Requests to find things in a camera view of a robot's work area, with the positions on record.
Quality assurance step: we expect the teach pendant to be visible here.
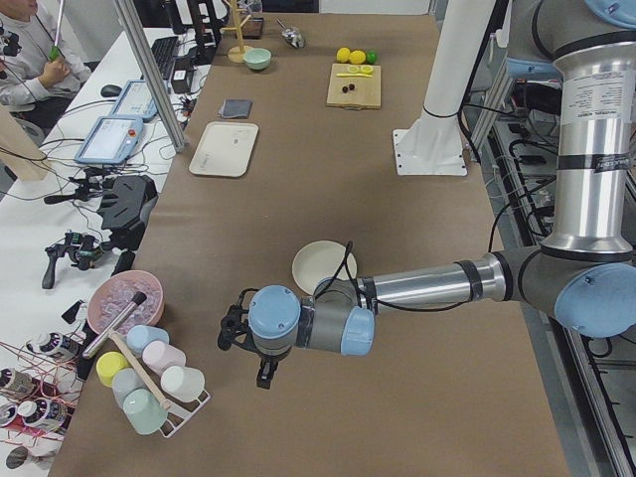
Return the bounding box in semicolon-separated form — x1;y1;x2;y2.
110;79;158;122
75;115;144;165

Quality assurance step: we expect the white cup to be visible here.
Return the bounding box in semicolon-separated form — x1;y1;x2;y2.
161;366;205;402

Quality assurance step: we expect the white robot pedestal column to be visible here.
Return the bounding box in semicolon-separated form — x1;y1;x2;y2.
394;0;509;176

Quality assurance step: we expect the yellow lemon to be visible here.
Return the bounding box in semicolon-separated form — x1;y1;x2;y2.
336;47;351;64
348;50;367;65

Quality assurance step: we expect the mint green bowl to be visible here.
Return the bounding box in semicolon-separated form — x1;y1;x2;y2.
243;48;272;72

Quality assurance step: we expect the mint cup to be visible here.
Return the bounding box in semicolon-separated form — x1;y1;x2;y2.
123;389;168;435

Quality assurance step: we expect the black keyboard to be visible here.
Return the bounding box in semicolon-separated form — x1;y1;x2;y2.
151;36;179;80

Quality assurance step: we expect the black camera stand device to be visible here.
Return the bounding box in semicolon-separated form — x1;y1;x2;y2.
97;175;158;250

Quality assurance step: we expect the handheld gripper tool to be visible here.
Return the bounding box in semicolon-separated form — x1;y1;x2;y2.
41;232;104;289

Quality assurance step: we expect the black computer mouse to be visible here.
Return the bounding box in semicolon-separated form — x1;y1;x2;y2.
100;84;122;98

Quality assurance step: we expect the grey cup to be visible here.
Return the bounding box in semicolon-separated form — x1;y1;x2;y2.
111;368;146;408

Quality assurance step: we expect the yellow plastic knife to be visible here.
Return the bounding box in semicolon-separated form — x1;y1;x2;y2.
336;73;374;79

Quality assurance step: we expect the pink bowl with ice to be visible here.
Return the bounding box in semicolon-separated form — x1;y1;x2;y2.
87;270;164;335

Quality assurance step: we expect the wooden mug tree stand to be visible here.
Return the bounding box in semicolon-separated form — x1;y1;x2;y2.
221;0;252;64

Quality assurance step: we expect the metal muddler black tip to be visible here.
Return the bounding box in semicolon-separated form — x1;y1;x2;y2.
81;291;147;360

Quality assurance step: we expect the teach pendant near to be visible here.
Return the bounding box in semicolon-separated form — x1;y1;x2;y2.
75;115;144;165

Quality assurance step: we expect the metal scoop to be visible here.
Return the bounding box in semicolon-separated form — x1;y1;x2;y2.
276;19;305;49

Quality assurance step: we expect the wooden cutting board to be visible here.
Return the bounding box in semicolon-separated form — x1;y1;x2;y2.
326;64;382;109

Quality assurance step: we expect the green lime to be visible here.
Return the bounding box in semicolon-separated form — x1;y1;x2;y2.
366;51;378;65

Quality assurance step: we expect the grey folded cloth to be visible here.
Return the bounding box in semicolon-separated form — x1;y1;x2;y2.
218;98;252;119

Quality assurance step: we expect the round cream plate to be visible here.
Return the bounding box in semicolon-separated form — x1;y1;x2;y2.
291;240;346;294

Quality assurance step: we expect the white cup rack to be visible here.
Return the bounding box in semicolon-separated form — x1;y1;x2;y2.
159;390;212;438

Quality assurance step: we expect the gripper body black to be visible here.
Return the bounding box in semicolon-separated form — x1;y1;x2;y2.
257;350;279;373

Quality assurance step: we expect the blue cup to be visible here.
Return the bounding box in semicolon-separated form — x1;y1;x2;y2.
126;325;170;357

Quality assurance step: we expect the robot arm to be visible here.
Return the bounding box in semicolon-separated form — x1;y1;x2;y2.
238;1;635;388

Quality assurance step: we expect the cream rabbit tray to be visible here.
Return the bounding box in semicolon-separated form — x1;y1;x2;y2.
189;121;258;178

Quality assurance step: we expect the person in white shirt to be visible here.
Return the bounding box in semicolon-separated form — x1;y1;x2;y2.
1;1;91;129

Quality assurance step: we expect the pink cup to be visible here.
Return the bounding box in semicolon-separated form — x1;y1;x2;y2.
142;340;187;376

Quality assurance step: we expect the aluminium frame post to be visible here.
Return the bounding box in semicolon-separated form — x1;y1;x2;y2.
113;0;186;153

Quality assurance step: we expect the bottle rack with bottles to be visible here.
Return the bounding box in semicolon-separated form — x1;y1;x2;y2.
1;332;82;440

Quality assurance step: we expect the yellow cup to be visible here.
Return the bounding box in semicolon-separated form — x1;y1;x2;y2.
96;351;130;388

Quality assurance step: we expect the teach pendant far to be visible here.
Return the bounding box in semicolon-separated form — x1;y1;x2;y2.
110;79;158;122

